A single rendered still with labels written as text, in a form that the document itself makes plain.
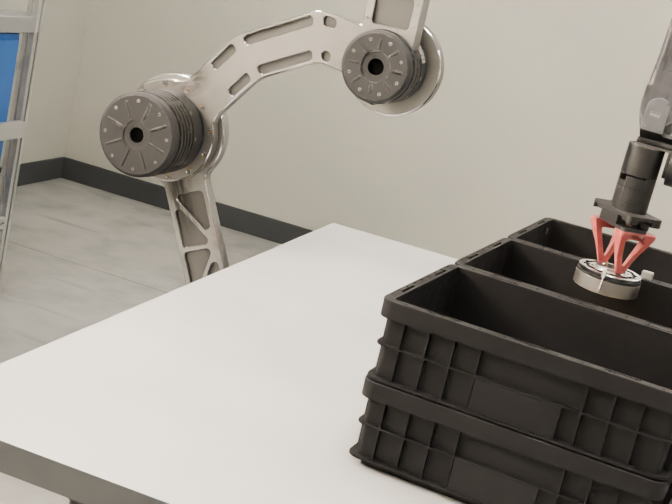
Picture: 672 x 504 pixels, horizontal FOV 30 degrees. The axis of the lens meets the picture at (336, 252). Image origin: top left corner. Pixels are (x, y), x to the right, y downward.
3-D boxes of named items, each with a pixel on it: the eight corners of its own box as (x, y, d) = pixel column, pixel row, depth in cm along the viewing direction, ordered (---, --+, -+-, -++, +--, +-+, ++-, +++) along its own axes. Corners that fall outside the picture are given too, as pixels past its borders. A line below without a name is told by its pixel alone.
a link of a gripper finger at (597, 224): (611, 261, 205) (628, 206, 203) (635, 276, 199) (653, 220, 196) (576, 256, 202) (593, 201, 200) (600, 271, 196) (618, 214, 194)
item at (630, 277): (572, 267, 197) (573, 264, 197) (585, 258, 206) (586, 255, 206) (634, 288, 193) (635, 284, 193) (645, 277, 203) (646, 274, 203)
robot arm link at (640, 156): (633, 132, 198) (629, 135, 192) (676, 144, 196) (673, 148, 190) (621, 174, 199) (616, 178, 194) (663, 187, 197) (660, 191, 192)
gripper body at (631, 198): (623, 213, 203) (636, 169, 201) (660, 232, 194) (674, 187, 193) (590, 208, 201) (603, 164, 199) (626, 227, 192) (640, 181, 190)
